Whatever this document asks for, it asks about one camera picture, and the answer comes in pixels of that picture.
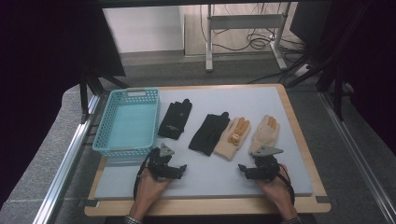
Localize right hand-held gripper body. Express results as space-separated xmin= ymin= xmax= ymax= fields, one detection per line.
xmin=248 ymin=145 xmax=284 ymax=182

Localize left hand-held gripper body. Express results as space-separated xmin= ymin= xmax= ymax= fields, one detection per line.
xmin=148 ymin=143 xmax=183 ymax=181

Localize beige glove with orange fingers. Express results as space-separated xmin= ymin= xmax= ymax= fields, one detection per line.
xmin=213 ymin=117 xmax=252 ymax=161
xmin=247 ymin=115 xmax=280 ymax=155

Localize plain black glove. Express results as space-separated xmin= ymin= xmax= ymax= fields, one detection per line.
xmin=188 ymin=111 xmax=231 ymax=157

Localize black glove with white logo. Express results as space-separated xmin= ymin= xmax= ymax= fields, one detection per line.
xmin=157 ymin=98 xmax=193 ymax=140

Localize teal plastic basket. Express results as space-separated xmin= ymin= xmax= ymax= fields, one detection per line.
xmin=92 ymin=88 xmax=162 ymax=160

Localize person's right hand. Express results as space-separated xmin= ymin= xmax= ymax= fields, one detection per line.
xmin=255 ymin=175 xmax=297 ymax=217

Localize person's left hand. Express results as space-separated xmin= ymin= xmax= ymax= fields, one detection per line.
xmin=132 ymin=170 xmax=172 ymax=214

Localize grey foam mat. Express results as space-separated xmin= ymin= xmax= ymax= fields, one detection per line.
xmin=93 ymin=86 xmax=315 ymax=200

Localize white power strip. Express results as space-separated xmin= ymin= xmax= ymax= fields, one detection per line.
xmin=293 ymin=63 xmax=313 ymax=77

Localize black tripod stand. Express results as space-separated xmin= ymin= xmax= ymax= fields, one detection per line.
xmin=78 ymin=66 xmax=130 ymax=124
xmin=286 ymin=0 xmax=354 ymax=122

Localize black curtain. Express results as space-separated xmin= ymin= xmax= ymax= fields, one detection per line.
xmin=330 ymin=0 xmax=396 ymax=155
xmin=0 ymin=0 xmax=126 ymax=208

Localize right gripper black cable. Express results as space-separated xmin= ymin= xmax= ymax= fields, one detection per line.
xmin=278 ymin=162 xmax=296 ymax=205

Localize aluminium rail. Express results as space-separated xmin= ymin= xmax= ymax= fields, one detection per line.
xmin=32 ymin=94 xmax=101 ymax=224
xmin=318 ymin=91 xmax=396 ymax=217

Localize black floor cables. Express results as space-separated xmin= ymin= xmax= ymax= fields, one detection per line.
xmin=199 ymin=3 xmax=307 ymax=54

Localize grey metal desk frame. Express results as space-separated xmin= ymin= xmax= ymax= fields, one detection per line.
xmin=205 ymin=3 xmax=289 ymax=73

